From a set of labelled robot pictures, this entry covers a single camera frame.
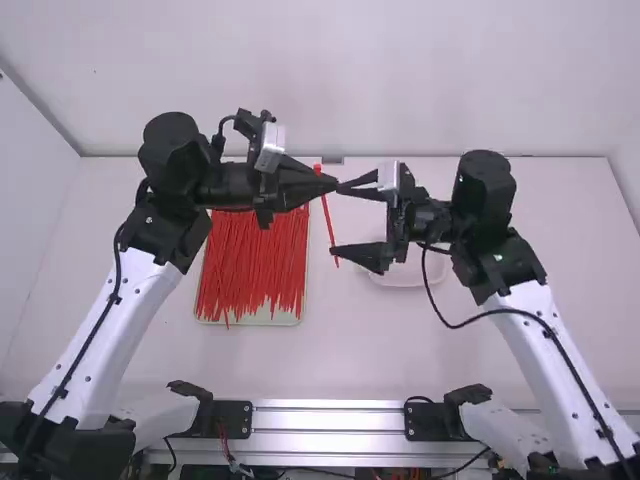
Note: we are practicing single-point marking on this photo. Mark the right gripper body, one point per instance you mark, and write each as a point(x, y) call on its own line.
point(420, 217)

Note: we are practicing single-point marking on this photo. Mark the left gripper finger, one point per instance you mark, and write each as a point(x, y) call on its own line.
point(302, 196)
point(302, 176)

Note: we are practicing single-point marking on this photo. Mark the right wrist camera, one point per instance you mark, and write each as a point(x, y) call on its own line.
point(389, 176)

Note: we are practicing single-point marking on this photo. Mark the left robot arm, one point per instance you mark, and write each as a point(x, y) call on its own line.
point(100, 325)

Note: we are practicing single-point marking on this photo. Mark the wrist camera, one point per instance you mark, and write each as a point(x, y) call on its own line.
point(270, 147)
point(389, 176)

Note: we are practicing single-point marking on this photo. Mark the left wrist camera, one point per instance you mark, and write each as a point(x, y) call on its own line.
point(270, 147)

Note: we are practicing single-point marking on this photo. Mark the white dish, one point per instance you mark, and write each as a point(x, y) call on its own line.
point(430, 274)

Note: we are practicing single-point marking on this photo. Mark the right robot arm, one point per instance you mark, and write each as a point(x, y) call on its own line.
point(530, 340)

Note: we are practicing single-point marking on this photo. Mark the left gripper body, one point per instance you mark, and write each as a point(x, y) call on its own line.
point(235, 185)

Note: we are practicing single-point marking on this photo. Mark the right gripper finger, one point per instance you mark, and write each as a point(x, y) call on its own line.
point(367, 187)
point(372, 257)

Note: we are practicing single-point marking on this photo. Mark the silver rails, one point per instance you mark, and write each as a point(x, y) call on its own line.
point(325, 425)

